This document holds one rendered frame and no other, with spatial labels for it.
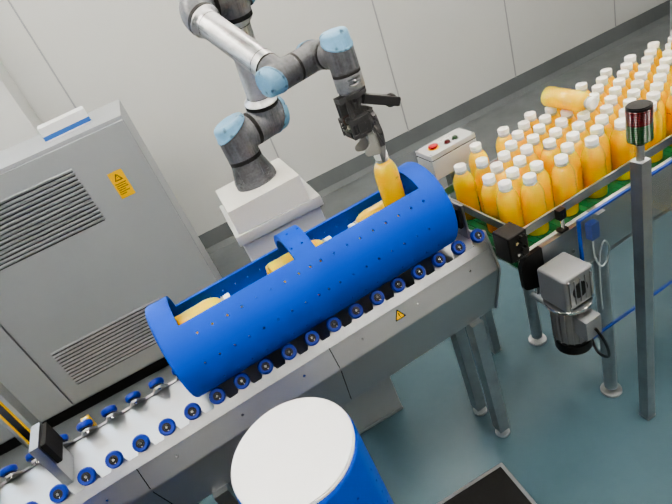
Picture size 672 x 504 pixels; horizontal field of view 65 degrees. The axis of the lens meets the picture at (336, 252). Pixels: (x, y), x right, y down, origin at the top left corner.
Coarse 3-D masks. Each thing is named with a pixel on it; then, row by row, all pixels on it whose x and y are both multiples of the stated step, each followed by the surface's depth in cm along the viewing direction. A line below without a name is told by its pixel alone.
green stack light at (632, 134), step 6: (648, 126) 133; (630, 132) 136; (636, 132) 135; (642, 132) 134; (648, 132) 134; (630, 138) 137; (636, 138) 136; (642, 138) 135; (648, 138) 135; (636, 144) 137; (642, 144) 136
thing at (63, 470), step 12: (36, 432) 136; (48, 432) 137; (36, 444) 132; (48, 444) 134; (60, 444) 140; (36, 456) 132; (48, 456) 134; (60, 456) 136; (72, 456) 147; (48, 468) 135; (60, 468) 137; (72, 468) 143; (60, 480) 138; (72, 480) 139
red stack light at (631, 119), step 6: (630, 114) 133; (636, 114) 132; (642, 114) 132; (648, 114) 132; (630, 120) 134; (636, 120) 133; (642, 120) 133; (648, 120) 133; (630, 126) 135; (636, 126) 134; (642, 126) 133
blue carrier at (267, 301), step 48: (432, 192) 148; (288, 240) 143; (336, 240) 141; (384, 240) 143; (432, 240) 150; (240, 288) 160; (288, 288) 137; (336, 288) 141; (192, 336) 131; (240, 336) 134; (288, 336) 142; (192, 384) 133
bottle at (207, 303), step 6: (204, 300) 141; (210, 300) 141; (216, 300) 141; (222, 300) 142; (198, 306) 140; (204, 306) 139; (210, 306) 140; (186, 312) 139; (192, 312) 139; (198, 312) 139; (180, 318) 138; (186, 318) 138; (180, 324) 138
